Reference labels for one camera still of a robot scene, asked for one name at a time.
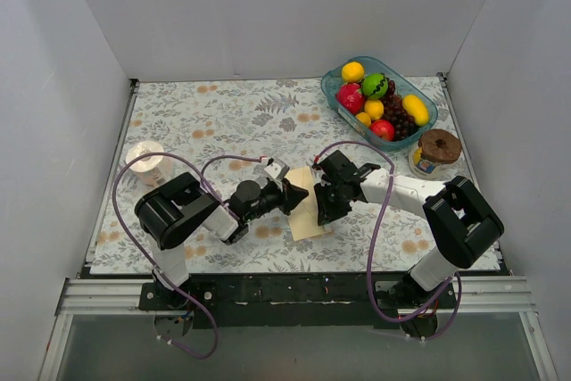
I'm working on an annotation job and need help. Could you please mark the white toilet paper roll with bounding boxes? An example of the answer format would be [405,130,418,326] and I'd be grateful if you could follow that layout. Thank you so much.
[125,140,172,187]

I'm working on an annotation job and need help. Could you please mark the small yellow lemon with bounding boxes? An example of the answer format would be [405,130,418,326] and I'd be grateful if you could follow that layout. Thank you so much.
[364,100,385,121]

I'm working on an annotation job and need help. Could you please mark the red apple toy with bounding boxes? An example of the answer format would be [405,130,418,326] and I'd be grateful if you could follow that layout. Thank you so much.
[369,120,395,141]

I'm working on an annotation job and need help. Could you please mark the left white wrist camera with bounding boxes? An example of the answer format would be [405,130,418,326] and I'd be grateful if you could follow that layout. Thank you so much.
[263,158,290,186]

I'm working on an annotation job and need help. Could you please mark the teal plastic fruit basket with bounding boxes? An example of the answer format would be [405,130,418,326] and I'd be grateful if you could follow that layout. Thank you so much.
[321,56,438,151]

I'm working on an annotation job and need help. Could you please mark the floral patterned table mat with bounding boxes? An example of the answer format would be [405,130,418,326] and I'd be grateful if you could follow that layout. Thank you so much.
[91,76,503,275]

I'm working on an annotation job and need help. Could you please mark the white labelled jar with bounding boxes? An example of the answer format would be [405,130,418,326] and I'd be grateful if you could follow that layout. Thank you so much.
[408,146,449,180]

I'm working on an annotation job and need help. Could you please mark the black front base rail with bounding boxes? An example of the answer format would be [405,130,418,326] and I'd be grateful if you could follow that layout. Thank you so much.
[138,271,431,329]

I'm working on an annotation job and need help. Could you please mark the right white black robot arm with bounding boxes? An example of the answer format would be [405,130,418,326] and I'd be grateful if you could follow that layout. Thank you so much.
[312,150,504,308]

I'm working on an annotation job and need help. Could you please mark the beige paper envelope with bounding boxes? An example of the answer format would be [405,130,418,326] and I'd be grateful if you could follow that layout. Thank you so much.
[286,166,332,242]

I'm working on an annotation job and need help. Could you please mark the yellow mango toy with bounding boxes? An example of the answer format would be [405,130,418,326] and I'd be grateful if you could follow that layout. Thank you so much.
[401,94,431,127]

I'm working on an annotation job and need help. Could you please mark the yellow orange fruit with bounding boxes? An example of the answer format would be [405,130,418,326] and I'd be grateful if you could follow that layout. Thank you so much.
[341,62,365,83]

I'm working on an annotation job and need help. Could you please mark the green watermelon toy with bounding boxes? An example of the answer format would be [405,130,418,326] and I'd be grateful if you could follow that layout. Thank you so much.
[361,73,389,100]

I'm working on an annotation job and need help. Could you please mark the red strawberry toy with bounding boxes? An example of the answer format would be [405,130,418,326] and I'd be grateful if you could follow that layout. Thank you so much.
[335,83,365,115]

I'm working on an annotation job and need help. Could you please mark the small orange lemon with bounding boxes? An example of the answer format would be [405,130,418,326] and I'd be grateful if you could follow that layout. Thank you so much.
[355,112,372,128]

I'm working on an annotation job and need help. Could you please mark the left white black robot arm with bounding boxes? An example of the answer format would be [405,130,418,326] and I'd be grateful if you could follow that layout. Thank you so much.
[135,173,309,310]

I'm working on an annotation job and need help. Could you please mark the dark purple grapes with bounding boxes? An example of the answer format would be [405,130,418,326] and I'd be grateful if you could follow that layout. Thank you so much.
[380,80,419,141]

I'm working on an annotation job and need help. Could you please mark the aluminium frame profile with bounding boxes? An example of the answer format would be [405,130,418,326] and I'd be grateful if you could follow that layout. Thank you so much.
[37,277,157,381]

